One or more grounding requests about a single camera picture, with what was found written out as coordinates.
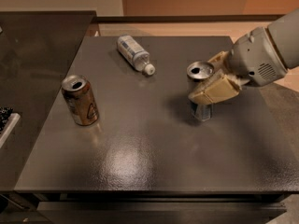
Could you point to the brown soda can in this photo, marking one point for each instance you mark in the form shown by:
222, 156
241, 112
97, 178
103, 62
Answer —
78, 94

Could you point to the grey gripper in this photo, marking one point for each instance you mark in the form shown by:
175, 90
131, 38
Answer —
253, 58

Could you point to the dark side table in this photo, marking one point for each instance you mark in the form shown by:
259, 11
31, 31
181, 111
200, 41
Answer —
37, 49

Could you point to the clear plastic water bottle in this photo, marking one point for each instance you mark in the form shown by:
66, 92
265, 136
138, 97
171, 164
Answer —
135, 55

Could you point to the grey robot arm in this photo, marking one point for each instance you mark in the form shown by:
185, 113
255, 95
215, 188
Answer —
284, 34

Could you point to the silver blue redbull can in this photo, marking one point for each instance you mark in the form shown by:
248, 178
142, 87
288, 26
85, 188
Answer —
198, 74

